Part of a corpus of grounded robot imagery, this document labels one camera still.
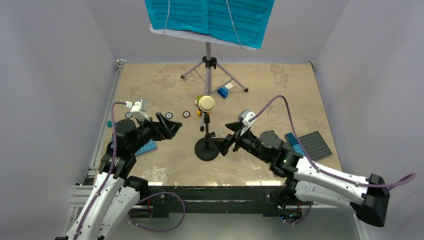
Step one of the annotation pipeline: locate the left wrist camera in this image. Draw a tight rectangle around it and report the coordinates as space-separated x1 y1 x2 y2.
129 99 150 121

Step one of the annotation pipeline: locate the black microphone desk stand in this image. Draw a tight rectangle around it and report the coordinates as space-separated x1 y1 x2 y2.
194 113 220 162

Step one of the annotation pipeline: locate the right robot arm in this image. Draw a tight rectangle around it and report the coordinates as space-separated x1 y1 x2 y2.
211 122 391 228

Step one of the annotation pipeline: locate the light blue brick plate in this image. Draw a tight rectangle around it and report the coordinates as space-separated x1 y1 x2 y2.
293 144 305 156

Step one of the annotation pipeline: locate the grey brick baseplate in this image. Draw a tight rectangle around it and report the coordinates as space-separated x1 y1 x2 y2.
283 131 333 161

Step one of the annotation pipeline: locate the lilac tripod music stand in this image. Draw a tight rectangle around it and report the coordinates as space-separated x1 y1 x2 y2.
180 42 249 132

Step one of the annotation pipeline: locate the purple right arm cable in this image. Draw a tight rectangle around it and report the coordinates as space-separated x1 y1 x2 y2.
248 95 417 189

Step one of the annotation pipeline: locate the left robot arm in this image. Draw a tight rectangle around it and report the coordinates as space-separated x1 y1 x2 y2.
62 112 183 240

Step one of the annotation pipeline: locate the teal sheet music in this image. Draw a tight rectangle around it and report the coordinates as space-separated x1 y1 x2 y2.
144 0 275 49

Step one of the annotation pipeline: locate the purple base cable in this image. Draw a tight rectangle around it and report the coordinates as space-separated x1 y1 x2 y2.
128 191 186 233

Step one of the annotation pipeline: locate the blue white brick stack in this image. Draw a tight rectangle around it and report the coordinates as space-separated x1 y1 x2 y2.
216 83 234 99

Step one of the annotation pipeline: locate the dark blue brick plate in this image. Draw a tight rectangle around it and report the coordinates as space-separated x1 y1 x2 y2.
285 132 299 147

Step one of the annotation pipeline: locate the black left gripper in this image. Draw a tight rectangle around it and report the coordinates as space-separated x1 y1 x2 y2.
129 112 181 154

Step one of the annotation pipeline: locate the light blue brick baseplate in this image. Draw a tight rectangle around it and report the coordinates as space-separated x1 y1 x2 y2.
110 139 158 157

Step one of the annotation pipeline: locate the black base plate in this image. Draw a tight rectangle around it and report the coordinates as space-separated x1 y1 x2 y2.
129 185 314 220

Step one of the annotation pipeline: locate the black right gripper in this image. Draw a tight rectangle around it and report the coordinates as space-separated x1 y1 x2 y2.
210 121 270 163

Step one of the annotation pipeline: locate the dark blue poker chip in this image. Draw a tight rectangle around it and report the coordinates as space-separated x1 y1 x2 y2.
125 112 133 119

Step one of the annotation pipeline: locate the cream microphone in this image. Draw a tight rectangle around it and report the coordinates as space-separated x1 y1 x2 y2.
197 95 215 113

